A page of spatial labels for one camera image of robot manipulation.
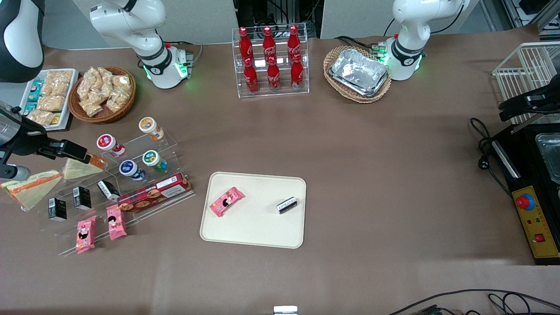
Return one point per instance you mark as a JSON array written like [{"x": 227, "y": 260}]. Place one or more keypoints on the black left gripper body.
[{"x": 544, "y": 99}]

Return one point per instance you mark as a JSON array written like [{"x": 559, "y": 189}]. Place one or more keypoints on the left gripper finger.
[
  {"x": 514, "y": 104},
  {"x": 518, "y": 116}
]

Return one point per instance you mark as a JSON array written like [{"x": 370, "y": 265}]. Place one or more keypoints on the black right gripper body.
[{"x": 27, "y": 139}]

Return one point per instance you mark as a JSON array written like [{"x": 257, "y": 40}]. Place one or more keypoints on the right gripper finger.
[
  {"x": 70, "y": 149},
  {"x": 46, "y": 153}
]

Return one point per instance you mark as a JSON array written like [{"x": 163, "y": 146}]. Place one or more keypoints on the triangle sandwich orange filling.
[{"x": 33, "y": 192}]

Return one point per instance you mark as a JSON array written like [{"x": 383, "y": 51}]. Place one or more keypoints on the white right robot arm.
[{"x": 127, "y": 22}]

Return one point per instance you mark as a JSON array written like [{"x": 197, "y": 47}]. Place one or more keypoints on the white rectangular tray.
[{"x": 70, "y": 100}]

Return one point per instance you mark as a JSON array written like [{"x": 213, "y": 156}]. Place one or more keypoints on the aluminium foil tray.
[{"x": 358, "y": 72}]

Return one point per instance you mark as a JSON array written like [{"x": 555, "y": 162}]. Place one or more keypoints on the beige serving tray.
[{"x": 262, "y": 227}]

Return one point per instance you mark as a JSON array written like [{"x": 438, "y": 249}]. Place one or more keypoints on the teal snack pack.
[
  {"x": 36, "y": 89},
  {"x": 29, "y": 109}
]

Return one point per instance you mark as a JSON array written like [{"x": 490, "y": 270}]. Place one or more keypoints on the black appliance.
[{"x": 523, "y": 153}]

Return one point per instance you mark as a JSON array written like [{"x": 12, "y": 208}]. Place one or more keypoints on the red lid yogurt cup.
[{"x": 108, "y": 143}]

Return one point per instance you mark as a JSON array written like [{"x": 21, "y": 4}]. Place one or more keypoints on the small black box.
[
  {"x": 107, "y": 190},
  {"x": 82, "y": 197},
  {"x": 57, "y": 209},
  {"x": 287, "y": 205}
]

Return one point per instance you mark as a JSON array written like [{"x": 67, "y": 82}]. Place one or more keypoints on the metal pan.
[{"x": 551, "y": 157}]

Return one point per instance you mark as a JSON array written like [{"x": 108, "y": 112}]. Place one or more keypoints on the brown wicker basket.
[{"x": 118, "y": 114}]

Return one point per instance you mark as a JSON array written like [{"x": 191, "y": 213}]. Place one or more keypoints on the blue lid yogurt cup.
[{"x": 130, "y": 169}]

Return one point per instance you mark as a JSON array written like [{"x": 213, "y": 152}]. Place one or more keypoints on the clear acrylic stepped stand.
[{"x": 144, "y": 144}]

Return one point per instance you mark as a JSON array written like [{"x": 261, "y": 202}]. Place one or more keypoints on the orange lid yogurt cup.
[{"x": 149, "y": 127}]

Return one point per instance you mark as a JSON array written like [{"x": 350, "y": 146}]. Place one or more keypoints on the green lid yogurt cup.
[{"x": 153, "y": 159}]

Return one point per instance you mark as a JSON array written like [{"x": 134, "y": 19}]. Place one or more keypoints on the pink snack pack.
[
  {"x": 226, "y": 201},
  {"x": 116, "y": 222},
  {"x": 85, "y": 234}
]

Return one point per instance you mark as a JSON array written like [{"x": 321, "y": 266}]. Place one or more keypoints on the red emergency stop button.
[{"x": 525, "y": 202}]

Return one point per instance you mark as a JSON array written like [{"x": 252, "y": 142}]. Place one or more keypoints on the red plaid cookie box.
[{"x": 153, "y": 192}]

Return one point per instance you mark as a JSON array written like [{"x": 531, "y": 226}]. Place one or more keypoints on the yellow control panel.
[{"x": 544, "y": 223}]

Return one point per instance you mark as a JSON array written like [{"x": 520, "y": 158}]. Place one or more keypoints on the light wicker basket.
[{"x": 350, "y": 97}]

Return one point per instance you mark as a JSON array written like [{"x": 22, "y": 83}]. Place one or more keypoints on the red cola bottle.
[
  {"x": 294, "y": 43},
  {"x": 251, "y": 78},
  {"x": 274, "y": 78},
  {"x": 297, "y": 74},
  {"x": 269, "y": 43},
  {"x": 245, "y": 46}
]

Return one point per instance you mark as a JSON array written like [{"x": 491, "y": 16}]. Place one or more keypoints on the clear acrylic bottle rack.
[{"x": 306, "y": 65}]

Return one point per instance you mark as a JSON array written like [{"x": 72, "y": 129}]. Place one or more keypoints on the small silver device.
[{"x": 285, "y": 310}]

